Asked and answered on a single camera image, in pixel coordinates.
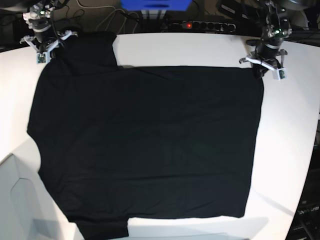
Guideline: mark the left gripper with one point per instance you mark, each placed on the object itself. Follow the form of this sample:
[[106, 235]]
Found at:
[[264, 57]]

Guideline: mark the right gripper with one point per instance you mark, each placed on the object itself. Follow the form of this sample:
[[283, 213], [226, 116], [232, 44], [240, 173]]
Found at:
[[44, 45]]

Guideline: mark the black T-shirt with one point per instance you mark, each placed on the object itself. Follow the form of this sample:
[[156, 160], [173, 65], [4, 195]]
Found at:
[[171, 142]]

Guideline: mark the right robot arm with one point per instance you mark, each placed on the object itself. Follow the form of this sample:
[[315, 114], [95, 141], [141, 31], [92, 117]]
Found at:
[[40, 17]]

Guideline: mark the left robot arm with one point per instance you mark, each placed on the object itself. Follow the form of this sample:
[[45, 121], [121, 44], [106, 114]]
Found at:
[[273, 21]]

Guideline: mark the black power strip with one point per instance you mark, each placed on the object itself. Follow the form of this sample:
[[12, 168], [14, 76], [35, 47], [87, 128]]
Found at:
[[206, 27]]

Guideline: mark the blue box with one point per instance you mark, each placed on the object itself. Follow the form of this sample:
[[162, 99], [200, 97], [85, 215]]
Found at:
[[168, 5]]

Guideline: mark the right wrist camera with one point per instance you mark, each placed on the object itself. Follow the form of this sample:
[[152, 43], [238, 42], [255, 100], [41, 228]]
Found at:
[[42, 58]]

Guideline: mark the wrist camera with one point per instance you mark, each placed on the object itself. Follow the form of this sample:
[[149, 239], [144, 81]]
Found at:
[[42, 58], [279, 74]]

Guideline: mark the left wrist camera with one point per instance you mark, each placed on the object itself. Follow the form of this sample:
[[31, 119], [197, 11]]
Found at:
[[279, 74]]

